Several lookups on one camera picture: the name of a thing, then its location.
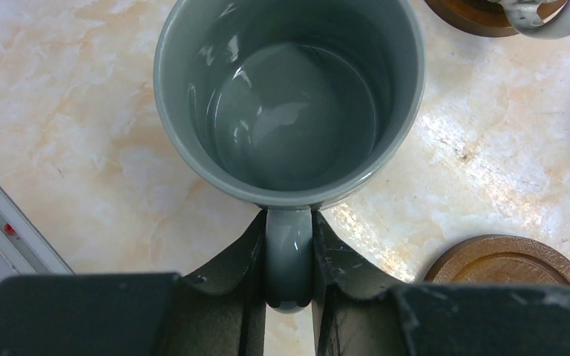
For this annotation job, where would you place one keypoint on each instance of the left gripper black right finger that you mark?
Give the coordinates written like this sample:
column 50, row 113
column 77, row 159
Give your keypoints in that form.
column 358, row 309

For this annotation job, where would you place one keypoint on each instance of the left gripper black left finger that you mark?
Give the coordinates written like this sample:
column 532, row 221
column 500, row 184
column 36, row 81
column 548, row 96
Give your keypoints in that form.
column 218, row 309

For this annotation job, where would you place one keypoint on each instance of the grey ceramic mug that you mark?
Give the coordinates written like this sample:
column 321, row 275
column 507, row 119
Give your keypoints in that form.
column 290, row 106

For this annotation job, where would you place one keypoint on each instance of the ribbed grey white cup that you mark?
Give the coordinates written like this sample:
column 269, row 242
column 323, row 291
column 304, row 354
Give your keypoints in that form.
column 525, row 19

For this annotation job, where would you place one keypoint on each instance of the brown wooden coaster middle left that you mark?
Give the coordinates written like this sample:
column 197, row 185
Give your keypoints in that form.
column 501, row 259

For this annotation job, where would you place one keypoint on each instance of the brown wooden coaster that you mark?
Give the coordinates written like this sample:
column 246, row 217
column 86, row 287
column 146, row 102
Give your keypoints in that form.
column 477, row 17
column 501, row 259

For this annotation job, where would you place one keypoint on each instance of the brown wooden coaster back middle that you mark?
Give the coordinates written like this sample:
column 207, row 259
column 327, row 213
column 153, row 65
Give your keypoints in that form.
column 477, row 17

